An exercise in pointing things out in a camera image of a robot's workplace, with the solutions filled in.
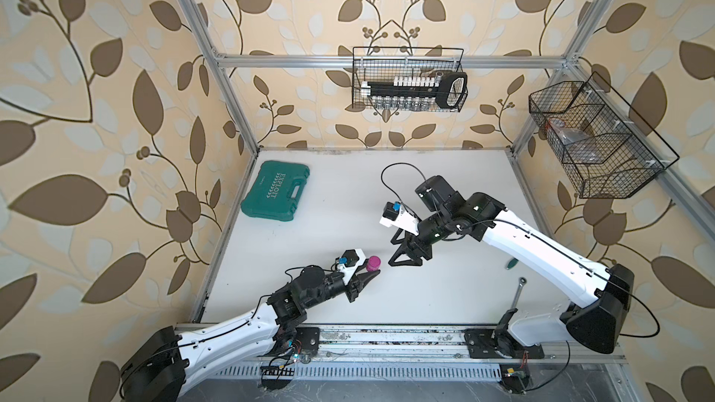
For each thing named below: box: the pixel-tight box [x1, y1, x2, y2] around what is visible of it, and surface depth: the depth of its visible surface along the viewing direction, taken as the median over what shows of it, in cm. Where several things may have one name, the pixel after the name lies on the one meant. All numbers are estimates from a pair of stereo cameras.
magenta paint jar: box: [365, 254, 381, 272], surface depth 73 cm
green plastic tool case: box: [240, 160, 311, 223], surface depth 104 cm
